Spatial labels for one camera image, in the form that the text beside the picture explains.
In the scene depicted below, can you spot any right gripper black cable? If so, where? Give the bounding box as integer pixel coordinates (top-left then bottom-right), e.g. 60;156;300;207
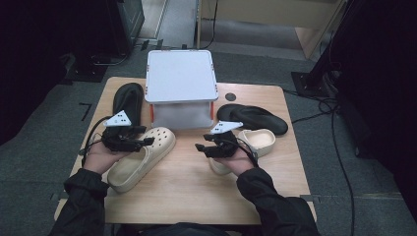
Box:
222;137;260;167

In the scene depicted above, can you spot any black hanging cable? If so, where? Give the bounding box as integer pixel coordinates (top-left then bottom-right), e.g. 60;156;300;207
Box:
200;0;219;50

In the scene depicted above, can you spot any black flat stand base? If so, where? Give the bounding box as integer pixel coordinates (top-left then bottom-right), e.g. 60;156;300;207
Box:
65;53;110;84

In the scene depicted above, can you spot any black cabinet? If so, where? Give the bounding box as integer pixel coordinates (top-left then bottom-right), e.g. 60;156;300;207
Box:
104;0;146;59

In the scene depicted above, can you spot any white storage box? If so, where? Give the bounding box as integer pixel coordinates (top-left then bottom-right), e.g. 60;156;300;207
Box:
144;48;219;130

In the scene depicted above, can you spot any cream clog shoe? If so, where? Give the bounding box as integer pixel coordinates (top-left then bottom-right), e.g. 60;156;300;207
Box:
106;126;177;194
208;128;276;176

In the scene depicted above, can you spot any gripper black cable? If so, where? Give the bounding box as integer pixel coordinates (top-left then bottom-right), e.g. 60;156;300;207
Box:
80;115;114;165
222;137;260;167

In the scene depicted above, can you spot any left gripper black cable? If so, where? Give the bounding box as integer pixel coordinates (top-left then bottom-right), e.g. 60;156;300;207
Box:
80;115;114;165

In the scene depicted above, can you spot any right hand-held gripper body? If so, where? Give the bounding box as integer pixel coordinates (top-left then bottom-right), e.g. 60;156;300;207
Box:
205;120;245;159

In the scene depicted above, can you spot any black stand with base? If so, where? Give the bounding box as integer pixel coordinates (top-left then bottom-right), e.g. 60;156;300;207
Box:
290;0;357;98

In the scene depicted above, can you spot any black slipper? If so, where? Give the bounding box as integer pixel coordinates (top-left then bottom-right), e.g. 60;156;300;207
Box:
112;82;146;133
216;103;289;136

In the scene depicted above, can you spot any person's left hand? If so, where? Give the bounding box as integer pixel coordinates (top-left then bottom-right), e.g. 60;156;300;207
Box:
83;139;133;176

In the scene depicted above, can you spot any person's right hand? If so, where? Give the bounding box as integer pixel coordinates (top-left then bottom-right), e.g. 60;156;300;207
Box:
209;147;259;178

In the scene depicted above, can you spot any black floor cable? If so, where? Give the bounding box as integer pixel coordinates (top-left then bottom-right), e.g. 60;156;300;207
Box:
283;88;333;125
328;97;357;236

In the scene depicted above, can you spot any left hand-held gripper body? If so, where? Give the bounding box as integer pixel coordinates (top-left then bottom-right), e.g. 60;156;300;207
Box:
101;110;146;152

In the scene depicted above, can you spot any person's torso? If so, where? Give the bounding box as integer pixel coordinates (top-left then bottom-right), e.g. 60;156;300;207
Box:
114;221;250;236

